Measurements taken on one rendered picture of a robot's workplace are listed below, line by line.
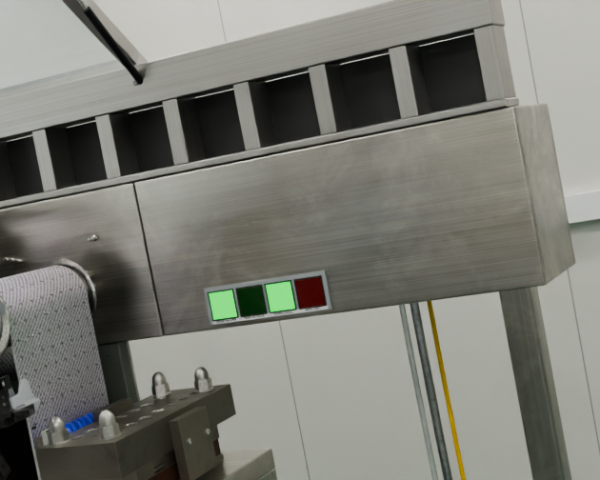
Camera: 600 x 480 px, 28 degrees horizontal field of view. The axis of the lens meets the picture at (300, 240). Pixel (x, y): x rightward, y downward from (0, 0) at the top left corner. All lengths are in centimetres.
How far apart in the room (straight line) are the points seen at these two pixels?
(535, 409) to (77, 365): 84
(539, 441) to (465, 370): 235
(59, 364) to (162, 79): 55
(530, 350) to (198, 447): 62
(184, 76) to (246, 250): 34
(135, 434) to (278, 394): 290
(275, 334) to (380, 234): 278
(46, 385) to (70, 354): 9
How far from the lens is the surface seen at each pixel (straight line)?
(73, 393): 221
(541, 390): 221
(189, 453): 211
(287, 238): 214
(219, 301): 222
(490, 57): 201
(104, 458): 198
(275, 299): 216
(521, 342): 220
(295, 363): 482
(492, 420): 459
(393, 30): 205
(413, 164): 204
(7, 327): 208
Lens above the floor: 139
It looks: 3 degrees down
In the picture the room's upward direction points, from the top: 11 degrees counter-clockwise
